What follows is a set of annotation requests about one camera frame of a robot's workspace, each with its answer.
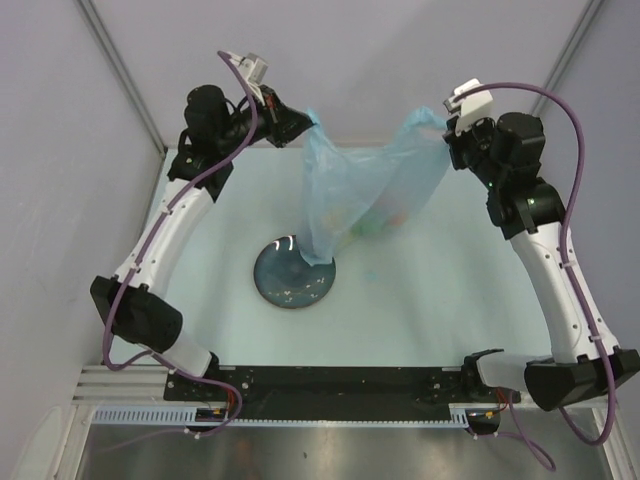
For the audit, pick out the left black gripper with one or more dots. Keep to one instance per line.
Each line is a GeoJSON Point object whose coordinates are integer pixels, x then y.
{"type": "Point", "coordinates": [282, 123]}

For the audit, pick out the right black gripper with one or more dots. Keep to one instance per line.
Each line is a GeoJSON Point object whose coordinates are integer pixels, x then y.
{"type": "Point", "coordinates": [485, 124]}

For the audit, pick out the light blue printed plastic bag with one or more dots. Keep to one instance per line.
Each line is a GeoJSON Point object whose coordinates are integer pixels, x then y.
{"type": "Point", "coordinates": [367, 191]}

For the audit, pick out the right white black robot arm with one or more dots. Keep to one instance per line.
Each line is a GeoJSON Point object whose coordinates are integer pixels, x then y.
{"type": "Point", "coordinates": [504, 154]}

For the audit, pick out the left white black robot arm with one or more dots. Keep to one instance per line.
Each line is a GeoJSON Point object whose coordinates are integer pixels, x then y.
{"type": "Point", "coordinates": [131, 303]}

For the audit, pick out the dark blue ceramic plate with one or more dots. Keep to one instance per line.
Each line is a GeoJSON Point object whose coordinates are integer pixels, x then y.
{"type": "Point", "coordinates": [286, 280]}

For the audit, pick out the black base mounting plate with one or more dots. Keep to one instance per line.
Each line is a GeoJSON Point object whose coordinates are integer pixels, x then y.
{"type": "Point", "coordinates": [360, 394]}

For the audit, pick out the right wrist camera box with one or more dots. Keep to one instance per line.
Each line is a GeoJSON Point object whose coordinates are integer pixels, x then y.
{"type": "Point", "coordinates": [465, 108]}

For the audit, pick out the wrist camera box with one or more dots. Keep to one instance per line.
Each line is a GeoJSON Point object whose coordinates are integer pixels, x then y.
{"type": "Point", "coordinates": [465, 108]}
{"type": "Point", "coordinates": [252, 68]}

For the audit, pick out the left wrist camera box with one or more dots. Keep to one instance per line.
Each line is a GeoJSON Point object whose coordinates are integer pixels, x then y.
{"type": "Point", "coordinates": [252, 68]}

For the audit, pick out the right corner aluminium post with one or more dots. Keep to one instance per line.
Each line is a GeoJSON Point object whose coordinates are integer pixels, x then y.
{"type": "Point", "coordinates": [588, 18]}

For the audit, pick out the corner aluminium post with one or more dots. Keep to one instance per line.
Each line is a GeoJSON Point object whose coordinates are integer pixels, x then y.
{"type": "Point", "coordinates": [588, 18]}
{"type": "Point", "coordinates": [103, 39]}

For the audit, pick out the left corner aluminium post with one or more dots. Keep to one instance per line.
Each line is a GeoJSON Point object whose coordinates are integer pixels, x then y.
{"type": "Point", "coordinates": [103, 39]}

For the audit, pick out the aluminium frame rail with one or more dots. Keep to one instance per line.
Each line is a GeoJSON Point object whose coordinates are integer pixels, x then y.
{"type": "Point", "coordinates": [135, 385]}

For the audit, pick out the white slotted cable duct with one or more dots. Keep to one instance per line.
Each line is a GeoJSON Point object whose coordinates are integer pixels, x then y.
{"type": "Point", "coordinates": [202, 417]}

